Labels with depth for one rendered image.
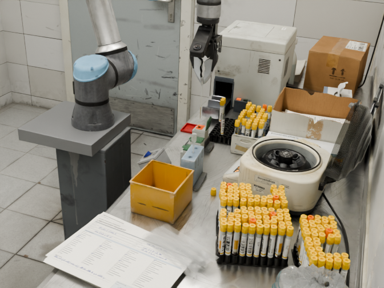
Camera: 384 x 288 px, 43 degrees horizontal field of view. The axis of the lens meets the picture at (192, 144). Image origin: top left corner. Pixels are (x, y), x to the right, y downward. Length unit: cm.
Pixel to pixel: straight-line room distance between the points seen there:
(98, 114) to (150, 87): 192
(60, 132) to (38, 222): 121
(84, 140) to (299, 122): 72
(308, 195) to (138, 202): 46
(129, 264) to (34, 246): 156
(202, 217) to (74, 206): 67
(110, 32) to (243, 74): 55
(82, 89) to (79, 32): 210
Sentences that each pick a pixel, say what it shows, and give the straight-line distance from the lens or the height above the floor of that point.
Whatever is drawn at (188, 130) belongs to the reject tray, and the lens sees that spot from 179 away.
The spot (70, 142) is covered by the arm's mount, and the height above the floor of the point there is 91.
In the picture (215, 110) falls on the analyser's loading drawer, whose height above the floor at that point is 93.
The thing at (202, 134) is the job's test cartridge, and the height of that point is 94.
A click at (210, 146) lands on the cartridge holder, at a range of 166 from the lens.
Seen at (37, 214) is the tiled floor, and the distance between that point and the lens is 291.
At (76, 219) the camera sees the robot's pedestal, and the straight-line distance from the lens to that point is 189.
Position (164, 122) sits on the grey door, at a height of 12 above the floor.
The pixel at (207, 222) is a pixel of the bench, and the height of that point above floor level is 87.
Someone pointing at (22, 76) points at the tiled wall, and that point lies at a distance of 426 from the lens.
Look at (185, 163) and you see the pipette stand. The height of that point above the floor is 96.
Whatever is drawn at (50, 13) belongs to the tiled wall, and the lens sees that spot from 392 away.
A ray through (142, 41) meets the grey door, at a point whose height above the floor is 71.
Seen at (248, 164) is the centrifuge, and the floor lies 99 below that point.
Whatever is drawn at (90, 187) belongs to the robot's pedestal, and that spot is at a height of 71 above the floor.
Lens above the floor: 166
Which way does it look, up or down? 28 degrees down
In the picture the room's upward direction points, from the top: 3 degrees clockwise
